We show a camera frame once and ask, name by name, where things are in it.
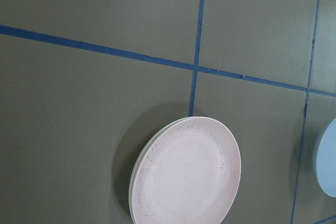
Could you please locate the pink plate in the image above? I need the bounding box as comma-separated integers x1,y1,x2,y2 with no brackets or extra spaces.
129,116,241,223

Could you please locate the light blue plate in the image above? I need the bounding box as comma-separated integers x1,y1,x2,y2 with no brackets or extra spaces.
315,119,335,198

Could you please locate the cream plate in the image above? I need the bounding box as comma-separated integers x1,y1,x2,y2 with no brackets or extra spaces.
129,117,197,223

